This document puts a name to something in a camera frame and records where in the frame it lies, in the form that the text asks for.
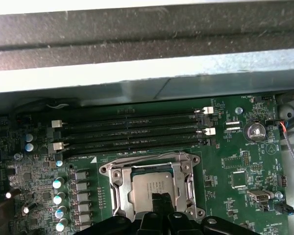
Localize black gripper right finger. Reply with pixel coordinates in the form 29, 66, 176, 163
162, 193, 248, 235

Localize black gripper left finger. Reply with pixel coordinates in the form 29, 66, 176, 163
74, 193, 165, 235

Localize metal socket cover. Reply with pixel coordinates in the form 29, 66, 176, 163
109, 156, 199, 218

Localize silver CPU plate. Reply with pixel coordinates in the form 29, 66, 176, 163
131, 170, 177, 213

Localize wire locking lever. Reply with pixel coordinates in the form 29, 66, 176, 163
100, 151, 190, 172

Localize CPU socket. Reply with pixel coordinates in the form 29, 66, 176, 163
98, 151, 206, 221

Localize black RAM slot white latches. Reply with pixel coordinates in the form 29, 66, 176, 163
49, 126, 217, 151
51, 105, 215, 129

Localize green motherboard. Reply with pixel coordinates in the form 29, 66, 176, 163
0, 94, 291, 235

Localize silver coin battery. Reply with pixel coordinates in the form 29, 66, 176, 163
245, 121, 268, 143

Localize black open PC case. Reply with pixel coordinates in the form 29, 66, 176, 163
0, 3, 294, 235

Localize grey sleeved wire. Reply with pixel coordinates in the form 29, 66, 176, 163
279, 121, 294, 176

